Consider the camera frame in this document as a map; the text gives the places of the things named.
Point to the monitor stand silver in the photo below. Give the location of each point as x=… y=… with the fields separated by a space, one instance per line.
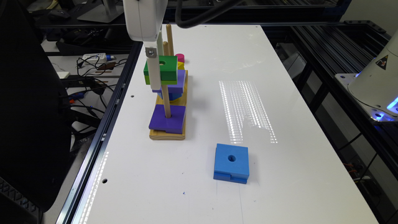
x=105 y=13

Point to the middle wooden peg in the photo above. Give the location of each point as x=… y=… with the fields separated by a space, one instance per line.
x=166 y=48

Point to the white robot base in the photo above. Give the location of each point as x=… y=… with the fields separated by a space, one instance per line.
x=375 y=87

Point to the black office chair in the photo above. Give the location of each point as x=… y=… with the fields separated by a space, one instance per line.
x=35 y=137

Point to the rear wooden peg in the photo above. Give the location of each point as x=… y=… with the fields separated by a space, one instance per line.
x=170 y=39

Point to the dark purple square block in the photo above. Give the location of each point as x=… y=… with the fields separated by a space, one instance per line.
x=173 y=125

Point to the white power strip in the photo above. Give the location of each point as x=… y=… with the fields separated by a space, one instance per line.
x=98 y=58

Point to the yellow block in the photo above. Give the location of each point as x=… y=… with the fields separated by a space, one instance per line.
x=181 y=66

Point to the wooden peg board base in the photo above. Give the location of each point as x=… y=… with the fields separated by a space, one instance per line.
x=182 y=101

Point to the light purple square block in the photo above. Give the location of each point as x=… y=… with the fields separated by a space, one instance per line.
x=179 y=87

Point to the pink round block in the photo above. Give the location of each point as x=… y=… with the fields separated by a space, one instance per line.
x=180 y=57

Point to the wooden peg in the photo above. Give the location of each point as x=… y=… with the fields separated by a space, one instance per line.
x=165 y=95
x=170 y=39
x=166 y=48

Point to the blue square block with hole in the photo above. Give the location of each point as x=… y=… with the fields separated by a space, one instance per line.
x=231 y=163

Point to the front wooden peg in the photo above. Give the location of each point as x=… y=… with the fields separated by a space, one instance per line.
x=165 y=95

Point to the blue block under purple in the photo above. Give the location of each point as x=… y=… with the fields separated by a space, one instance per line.
x=172 y=96

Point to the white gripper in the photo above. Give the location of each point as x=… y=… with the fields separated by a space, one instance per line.
x=143 y=21

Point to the green square block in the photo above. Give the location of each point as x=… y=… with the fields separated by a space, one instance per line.
x=168 y=69

